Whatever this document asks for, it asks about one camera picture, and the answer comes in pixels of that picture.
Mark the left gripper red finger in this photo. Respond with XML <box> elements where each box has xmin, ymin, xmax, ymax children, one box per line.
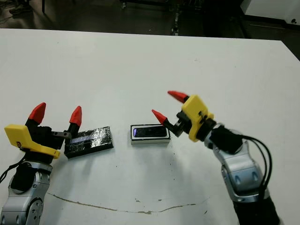
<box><xmin>67</xmin><ymin>105</ymin><xmax>83</xmax><ymax>138</ymax></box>
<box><xmin>25</xmin><ymin>102</ymin><xmax>47</xmax><ymax>129</ymax></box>

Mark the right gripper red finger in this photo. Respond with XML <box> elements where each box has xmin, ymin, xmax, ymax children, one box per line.
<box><xmin>167</xmin><ymin>90</ymin><xmax>190</xmax><ymax>104</ymax></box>
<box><xmin>151</xmin><ymin>109</ymin><xmax>176</xmax><ymax>132</ymax></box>

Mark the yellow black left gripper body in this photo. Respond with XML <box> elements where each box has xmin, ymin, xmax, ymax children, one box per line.
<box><xmin>4</xmin><ymin>125</ymin><xmax>71</xmax><ymax>165</ymax></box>

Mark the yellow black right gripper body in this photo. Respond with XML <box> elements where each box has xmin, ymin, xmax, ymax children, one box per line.
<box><xmin>172</xmin><ymin>94</ymin><xmax>216</xmax><ymax>143</ymax></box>

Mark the slim black camera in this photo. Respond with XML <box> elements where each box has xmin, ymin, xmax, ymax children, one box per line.
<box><xmin>133</xmin><ymin>126</ymin><xmax>168</xmax><ymax>138</ymax></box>

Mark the glossy black box lid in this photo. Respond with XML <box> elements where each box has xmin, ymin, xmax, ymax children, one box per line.
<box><xmin>63</xmin><ymin>126</ymin><xmax>114</xmax><ymax>159</ymax></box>

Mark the person's leg with shoe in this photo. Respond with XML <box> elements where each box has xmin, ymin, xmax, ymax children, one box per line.
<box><xmin>8</xmin><ymin>6</ymin><xmax>26</xmax><ymax>15</ymax></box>

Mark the white cabinet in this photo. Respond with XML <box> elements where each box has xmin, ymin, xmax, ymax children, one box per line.
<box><xmin>240</xmin><ymin>0</ymin><xmax>300</xmax><ymax>24</ymax></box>

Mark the white camera box base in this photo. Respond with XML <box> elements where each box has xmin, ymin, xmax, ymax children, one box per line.
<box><xmin>130</xmin><ymin>124</ymin><xmax>171</xmax><ymax>145</ymax></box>

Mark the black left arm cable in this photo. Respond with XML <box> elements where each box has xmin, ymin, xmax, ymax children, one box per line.
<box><xmin>0</xmin><ymin>161</ymin><xmax>24</xmax><ymax>184</ymax></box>

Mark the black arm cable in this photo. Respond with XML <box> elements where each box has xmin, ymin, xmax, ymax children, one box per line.
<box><xmin>0</xmin><ymin>161</ymin><xmax>24</xmax><ymax>184</ymax></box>
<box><xmin>243</xmin><ymin>135</ymin><xmax>274</xmax><ymax>195</ymax></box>

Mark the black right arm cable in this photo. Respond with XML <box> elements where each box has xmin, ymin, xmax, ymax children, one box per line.
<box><xmin>243</xmin><ymin>135</ymin><xmax>274</xmax><ymax>195</ymax></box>

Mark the thin floor cable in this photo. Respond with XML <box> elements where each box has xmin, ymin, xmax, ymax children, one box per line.
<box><xmin>0</xmin><ymin>0</ymin><xmax>31</xmax><ymax>24</ymax></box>

